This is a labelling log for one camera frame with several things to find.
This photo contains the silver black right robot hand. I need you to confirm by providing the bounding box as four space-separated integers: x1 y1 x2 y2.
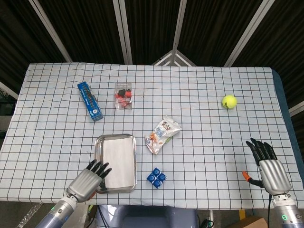
241 137 292 196

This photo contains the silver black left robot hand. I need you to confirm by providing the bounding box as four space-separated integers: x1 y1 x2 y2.
66 159 113 204

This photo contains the metal tray with paper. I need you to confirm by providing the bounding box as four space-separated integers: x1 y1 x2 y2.
94 133 137 193

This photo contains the white black-grid tablecloth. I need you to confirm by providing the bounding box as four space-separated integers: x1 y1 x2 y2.
0 62 297 211

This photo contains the brown cardboard box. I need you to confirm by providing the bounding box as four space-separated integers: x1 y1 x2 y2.
234 216 269 228

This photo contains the grey-blue robot torso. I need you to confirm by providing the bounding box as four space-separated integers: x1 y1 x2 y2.
95 204 199 228

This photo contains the blue four-stud building block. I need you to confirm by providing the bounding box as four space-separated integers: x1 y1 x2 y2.
146 167 168 190

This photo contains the blue table edge padding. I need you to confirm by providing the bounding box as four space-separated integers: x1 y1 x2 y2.
272 68 297 152

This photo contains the long blue cardboard box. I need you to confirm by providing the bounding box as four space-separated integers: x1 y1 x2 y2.
77 81 104 123

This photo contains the yellow-green tennis ball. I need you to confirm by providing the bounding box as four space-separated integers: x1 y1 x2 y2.
222 94 238 109

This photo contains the white crinkled snack bag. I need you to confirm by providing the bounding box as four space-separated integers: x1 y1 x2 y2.
144 115 182 155

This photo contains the clear plastic box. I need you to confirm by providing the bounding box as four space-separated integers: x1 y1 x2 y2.
114 82 133 110

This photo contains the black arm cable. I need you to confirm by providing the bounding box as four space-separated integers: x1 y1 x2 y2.
267 193 273 228

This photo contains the white floor rail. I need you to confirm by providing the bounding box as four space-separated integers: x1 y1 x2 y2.
0 81 19 100
288 101 304 117

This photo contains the white partition post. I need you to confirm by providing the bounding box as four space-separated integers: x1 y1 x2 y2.
28 0 73 63
112 0 133 64
224 0 276 67
172 0 188 52

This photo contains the white metal frame stand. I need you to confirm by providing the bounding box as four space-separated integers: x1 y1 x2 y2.
151 48 197 67

